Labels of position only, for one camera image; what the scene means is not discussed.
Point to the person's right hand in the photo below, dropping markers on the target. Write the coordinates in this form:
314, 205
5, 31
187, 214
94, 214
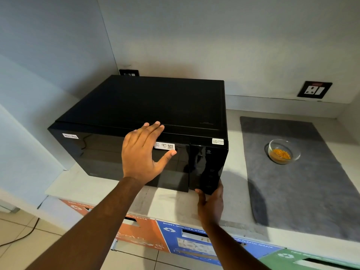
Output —
211, 206

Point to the person's left hand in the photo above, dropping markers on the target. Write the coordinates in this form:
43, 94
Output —
139, 158

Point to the person's left little finger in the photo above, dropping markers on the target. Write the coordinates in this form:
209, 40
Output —
128, 137

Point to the person's right thumb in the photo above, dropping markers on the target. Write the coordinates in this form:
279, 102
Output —
200, 196

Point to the person's left thumb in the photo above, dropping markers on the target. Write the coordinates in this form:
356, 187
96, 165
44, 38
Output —
166, 159

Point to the person's left middle finger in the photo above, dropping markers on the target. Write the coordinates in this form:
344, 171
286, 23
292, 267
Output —
150, 131

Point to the black microwave oven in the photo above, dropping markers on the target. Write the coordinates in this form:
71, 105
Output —
118, 106

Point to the person's left forearm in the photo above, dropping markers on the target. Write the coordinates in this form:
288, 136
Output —
95, 227

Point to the person's right forearm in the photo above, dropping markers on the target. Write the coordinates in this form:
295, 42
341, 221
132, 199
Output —
230, 247

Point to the white sticker label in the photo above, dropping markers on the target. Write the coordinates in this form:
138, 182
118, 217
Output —
164, 145
218, 141
70, 136

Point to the blue recycling bin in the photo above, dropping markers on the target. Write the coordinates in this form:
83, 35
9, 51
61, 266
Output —
180, 241

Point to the orange recycling bin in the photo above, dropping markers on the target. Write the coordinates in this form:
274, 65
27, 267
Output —
149, 236

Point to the orange shredded food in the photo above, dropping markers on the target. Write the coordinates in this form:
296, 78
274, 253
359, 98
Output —
281, 154

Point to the grey felt mat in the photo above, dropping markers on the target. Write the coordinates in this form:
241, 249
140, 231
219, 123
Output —
298, 191

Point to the small glass bowl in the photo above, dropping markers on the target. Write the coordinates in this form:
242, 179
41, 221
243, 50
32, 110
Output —
292, 150

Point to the green recycling bin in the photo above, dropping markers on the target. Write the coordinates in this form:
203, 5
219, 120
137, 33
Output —
284, 260

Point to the black wall socket plate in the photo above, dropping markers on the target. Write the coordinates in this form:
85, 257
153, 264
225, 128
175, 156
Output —
128, 72

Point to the black wall socket with switch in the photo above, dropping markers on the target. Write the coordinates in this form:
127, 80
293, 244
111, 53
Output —
314, 89

